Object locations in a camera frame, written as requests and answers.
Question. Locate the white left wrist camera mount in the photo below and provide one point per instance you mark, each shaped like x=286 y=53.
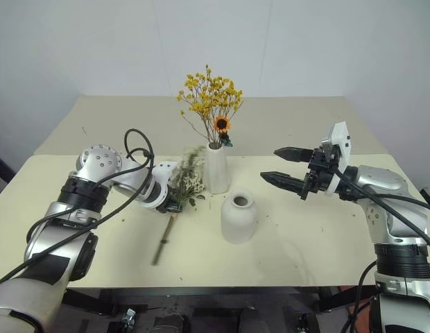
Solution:
x=165 y=170

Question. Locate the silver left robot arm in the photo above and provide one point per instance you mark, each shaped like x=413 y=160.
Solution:
x=97 y=163

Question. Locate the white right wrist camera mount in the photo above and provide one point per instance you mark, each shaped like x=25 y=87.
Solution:
x=340 y=138

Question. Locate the short round white vase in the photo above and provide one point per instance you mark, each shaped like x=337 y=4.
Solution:
x=237 y=222

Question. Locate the black table frame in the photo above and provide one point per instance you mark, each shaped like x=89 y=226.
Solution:
x=215 y=295

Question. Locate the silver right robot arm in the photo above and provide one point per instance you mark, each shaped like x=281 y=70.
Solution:
x=383 y=180

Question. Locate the tall slim white vase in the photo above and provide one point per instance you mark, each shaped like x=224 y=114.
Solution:
x=217 y=170

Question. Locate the green and white flower bouquet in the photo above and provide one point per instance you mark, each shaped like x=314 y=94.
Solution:
x=183 y=185

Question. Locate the yellow flower bouquet with sunflower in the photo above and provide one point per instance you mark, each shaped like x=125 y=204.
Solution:
x=211 y=93

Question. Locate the grey rounded shape under table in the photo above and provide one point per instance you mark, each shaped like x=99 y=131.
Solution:
x=170 y=323

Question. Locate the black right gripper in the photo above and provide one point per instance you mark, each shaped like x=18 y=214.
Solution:
x=320 y=171

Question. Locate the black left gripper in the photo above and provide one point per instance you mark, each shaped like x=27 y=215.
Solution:
x=167 y=207

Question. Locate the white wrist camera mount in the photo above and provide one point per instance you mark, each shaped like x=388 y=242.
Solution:
x=340 y=138
x=165 y=170

